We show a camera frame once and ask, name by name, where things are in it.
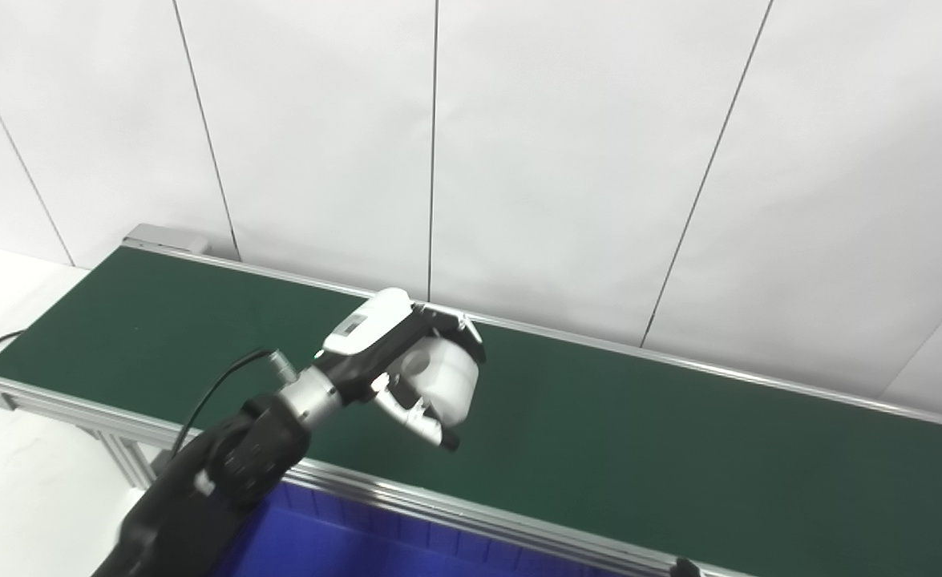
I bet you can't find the blue plastic bin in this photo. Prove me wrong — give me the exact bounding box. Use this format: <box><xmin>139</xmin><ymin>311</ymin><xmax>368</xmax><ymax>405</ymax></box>
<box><xmin>210</xmin><ymin>479</ymin><xmax>624</xmax><ymax>577</ymax></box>

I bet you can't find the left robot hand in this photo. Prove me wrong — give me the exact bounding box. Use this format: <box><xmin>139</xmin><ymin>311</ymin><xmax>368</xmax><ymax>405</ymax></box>
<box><xmin>313</xmin><ymin>287</ymin><xmax>487</xmax><ymax>452</ymax></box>

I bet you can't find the green conveyor belt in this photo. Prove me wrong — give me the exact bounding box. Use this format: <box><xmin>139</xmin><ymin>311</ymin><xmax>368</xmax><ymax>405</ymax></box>
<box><xmin>0</xmin><ymin>232</ymin><xmax>942</xmax><ymax>577</ymax></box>
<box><xmin>0</xmin><ymin>247</ymin><xmax>942</xmax><ymax>577</ymax></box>

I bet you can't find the grey conveyor end housing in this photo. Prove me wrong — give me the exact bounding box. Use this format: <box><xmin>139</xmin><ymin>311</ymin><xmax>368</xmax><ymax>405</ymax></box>
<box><xmin>122</xmin><ymin>224</ymin><xmax>212</xmax><ymax>258</ymax></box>

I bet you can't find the white round plastic part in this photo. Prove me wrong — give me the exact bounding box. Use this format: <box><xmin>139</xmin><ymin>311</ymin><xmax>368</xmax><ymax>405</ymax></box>
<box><xmin>397</xmin><ymin>336</ymin><xmax>480</xmax><ymax>426</ymax></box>

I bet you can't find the aluminium conveyor leg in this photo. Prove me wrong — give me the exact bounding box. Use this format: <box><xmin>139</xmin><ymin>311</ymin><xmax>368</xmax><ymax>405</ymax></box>
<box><xmin>76</xmin><ymin>423</ymin><xmax>176</xmax><ymax>491</ymax></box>

